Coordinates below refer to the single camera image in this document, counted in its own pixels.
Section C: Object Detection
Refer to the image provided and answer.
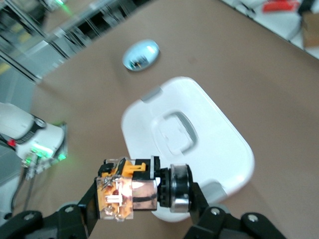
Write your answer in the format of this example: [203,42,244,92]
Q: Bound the orange and black switch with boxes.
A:
[95,155,194,223]

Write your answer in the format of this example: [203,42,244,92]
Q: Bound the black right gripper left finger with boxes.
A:
[0,184,101,239]

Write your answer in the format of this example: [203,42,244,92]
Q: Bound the white lidded box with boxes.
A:
[121,76,256,223]

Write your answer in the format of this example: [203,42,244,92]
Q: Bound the red object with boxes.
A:
[263,0,300,13]

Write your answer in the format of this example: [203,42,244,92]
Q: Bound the light blue round plate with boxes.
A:
[122,38,160,73]

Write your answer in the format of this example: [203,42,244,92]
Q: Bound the brown cardboard box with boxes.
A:
[302,11,319,48]

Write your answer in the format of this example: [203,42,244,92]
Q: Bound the aluminium profile rail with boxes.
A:
[0,0,141,84]

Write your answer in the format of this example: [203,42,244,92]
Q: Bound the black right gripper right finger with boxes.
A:
[183,165,288,239]

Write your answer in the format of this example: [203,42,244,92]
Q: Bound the black cable on table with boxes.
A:
[9,159,37,218]

